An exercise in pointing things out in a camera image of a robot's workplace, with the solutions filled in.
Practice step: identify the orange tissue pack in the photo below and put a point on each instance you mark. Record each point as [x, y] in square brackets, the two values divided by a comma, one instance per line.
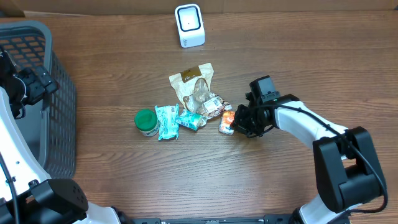
[225, 123]

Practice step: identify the teal tissue pack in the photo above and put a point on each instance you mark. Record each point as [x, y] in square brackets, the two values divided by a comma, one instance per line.
[189, 120]

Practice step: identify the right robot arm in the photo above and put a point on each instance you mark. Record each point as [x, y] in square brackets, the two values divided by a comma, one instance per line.
[348, 173]

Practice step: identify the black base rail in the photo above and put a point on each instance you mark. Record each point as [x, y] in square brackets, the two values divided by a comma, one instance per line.
[211, 221]

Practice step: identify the beige snack pouch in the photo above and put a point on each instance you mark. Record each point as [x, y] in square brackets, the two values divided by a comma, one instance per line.
[193, 89]

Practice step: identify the grey plastic mesh basket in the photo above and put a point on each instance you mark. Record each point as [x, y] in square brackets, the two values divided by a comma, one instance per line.
[49, 127]

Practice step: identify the green bottle cap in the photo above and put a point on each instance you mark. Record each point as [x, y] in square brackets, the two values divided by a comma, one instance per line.
[146, 122]

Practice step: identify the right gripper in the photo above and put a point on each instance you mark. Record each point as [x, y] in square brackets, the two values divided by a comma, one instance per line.
[240, 123]

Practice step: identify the white barcode scanner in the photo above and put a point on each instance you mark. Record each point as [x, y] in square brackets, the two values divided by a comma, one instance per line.
[190, 26]

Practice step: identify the teal wipes packet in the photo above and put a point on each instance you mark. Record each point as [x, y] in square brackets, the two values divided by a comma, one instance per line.
[167, 116]

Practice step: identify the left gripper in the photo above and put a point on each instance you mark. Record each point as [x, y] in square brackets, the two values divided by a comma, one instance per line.
[38, 89]

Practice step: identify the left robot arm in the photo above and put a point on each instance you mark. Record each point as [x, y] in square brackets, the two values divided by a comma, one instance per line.
[28, 193]

